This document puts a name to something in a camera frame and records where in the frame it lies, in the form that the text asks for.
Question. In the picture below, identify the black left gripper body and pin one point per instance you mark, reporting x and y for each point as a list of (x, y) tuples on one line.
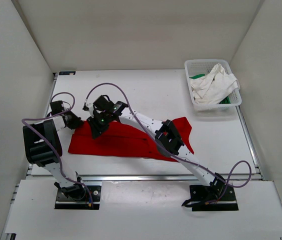
[(66, 113)]

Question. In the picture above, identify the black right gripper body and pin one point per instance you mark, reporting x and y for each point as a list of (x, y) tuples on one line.
[(104, 116)]

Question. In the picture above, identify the red t shirt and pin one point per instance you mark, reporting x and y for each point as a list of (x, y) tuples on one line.
[(119, 140)]

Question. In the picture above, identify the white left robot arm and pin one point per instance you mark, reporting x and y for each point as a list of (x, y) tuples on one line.
[(43, 148)]

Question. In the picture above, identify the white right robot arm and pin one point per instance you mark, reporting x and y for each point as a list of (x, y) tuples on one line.
[(165, 135)]

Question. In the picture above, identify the dark label sticker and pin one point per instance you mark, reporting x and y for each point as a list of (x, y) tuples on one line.
[(67, 73)]

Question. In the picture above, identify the white plastic basket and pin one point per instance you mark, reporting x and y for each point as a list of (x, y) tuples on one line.
[(204, 66)]

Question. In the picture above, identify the white t shirt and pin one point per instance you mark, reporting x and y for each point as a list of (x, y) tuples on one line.
[(218, 69)]

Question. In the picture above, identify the green t shirt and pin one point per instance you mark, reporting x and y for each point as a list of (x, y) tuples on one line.
[(211, 89)]

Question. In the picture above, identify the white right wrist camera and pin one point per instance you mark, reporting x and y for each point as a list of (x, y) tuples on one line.
[(87, 106)]

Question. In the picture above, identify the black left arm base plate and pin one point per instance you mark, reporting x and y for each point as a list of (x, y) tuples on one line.
[(81, 202)]

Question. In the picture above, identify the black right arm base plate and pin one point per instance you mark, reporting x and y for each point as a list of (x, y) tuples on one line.
[(201, 202)]

